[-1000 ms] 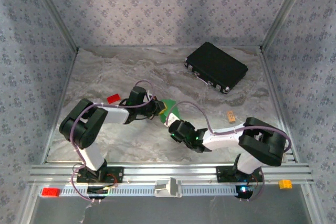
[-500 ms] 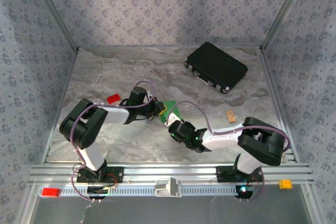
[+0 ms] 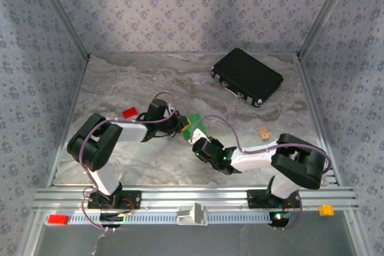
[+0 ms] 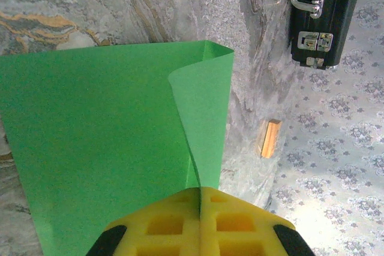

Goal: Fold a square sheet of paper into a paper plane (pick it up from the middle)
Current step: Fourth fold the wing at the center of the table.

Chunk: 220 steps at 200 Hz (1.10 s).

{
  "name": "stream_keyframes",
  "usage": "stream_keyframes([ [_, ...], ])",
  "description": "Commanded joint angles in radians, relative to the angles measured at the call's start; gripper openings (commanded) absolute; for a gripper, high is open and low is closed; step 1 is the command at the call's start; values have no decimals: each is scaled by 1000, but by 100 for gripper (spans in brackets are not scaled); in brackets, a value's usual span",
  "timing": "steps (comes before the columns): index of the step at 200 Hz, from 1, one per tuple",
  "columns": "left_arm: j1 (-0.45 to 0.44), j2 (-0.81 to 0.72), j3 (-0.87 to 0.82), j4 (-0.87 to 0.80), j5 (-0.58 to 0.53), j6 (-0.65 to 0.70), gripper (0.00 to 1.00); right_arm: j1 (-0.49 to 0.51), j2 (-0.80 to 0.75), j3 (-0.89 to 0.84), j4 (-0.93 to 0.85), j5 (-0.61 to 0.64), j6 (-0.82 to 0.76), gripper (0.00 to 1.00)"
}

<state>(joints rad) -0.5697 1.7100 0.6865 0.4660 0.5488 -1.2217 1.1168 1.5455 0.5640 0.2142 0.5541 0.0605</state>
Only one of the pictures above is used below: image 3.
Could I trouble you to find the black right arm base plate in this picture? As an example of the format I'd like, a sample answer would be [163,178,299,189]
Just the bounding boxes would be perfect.
[246,189,302,209]

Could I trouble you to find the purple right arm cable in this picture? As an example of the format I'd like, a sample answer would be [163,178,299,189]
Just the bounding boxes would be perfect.
[194,115,332,231]

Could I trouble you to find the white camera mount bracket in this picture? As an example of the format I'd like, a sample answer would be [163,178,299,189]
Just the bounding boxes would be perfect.
[176,202,209,227]

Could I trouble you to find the aluminium frame post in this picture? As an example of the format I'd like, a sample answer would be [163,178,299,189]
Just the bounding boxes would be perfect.
[296,0,359,59]

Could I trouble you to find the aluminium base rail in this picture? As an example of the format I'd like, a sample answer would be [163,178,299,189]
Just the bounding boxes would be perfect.
[32,186,360,212]

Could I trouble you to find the black hard case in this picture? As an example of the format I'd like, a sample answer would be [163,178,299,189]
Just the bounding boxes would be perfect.
[211,47,284,108]

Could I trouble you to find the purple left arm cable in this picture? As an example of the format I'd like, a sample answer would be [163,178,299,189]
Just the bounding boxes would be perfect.
[79,91,178,233]

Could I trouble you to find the yellow toy brick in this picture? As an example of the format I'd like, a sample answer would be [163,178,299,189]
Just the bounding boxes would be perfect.
[318,204,335,217]

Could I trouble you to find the aluminium side rail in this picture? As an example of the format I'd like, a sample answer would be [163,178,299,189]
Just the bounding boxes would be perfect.
[47,55,91,188]
[295,55,343,187]

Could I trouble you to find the green paper sheet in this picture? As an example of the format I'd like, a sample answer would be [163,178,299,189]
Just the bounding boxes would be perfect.
[181,113,208,143]

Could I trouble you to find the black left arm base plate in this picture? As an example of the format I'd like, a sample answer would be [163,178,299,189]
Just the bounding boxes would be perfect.
[86,190,142,210]

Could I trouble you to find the white slotted cable duct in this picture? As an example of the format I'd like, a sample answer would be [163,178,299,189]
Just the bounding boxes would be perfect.
[44,211,291,226]

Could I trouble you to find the red toy brick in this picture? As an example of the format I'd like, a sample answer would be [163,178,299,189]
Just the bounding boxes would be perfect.
[47,214,70,226]

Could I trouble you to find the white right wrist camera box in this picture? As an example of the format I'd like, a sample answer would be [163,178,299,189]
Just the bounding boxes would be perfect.
[188,128,208,143]

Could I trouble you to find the small red flat brick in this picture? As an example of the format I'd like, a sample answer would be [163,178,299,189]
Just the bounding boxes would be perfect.
[122,107,139,119]

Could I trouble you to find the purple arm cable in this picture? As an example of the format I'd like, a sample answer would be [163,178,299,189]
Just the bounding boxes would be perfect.
[194,115,332,231]
[79,91,178,233]

